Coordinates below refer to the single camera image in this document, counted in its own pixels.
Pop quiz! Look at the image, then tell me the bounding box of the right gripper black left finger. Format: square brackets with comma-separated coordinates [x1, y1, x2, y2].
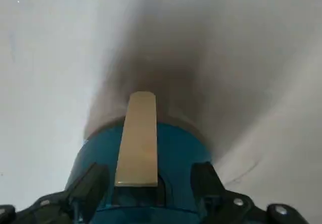
[0, 162, 109, 224]

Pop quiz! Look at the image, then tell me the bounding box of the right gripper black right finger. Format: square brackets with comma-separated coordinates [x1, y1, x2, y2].
[190, 161, 312, 224]

